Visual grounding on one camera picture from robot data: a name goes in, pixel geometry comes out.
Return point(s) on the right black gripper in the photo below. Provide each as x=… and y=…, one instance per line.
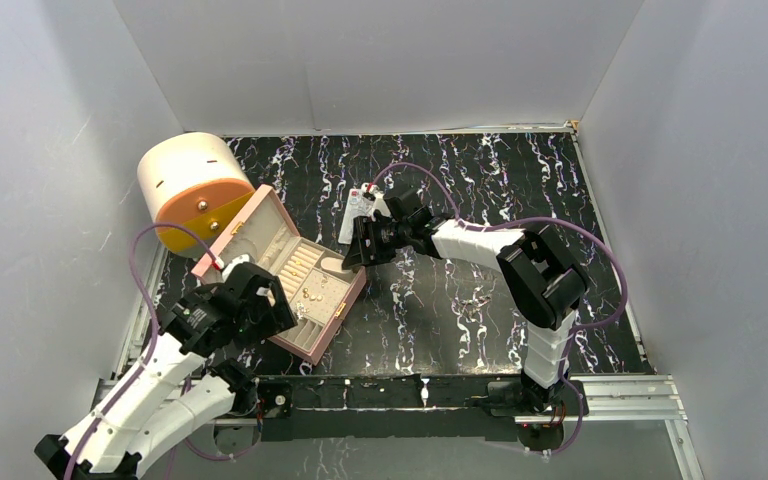
x=357, y=254

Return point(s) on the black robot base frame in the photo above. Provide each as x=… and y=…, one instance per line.
x=405, y=406

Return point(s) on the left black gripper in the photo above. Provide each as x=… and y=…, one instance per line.
x=279, y=318

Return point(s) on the white orange cylindrical drawer box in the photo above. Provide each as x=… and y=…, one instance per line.
x=194, y=180

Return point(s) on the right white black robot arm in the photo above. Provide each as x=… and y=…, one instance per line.
x=539, y=270

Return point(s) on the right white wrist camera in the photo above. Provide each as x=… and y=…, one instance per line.
x=371, y=201

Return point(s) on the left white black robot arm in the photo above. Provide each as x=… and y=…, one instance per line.
x=136, y=423

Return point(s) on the clear packaged necklace card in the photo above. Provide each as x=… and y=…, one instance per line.
x=350, y=213

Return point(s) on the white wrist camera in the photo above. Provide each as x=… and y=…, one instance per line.
x=371, y=201
x=229, y=266

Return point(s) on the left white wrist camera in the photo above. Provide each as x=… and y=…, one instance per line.
x=229, y=266

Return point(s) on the pink open jewelry box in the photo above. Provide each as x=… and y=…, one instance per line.
x=264, y=229

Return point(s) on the silver jewelry in box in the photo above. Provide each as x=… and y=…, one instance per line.
x=301, y=310

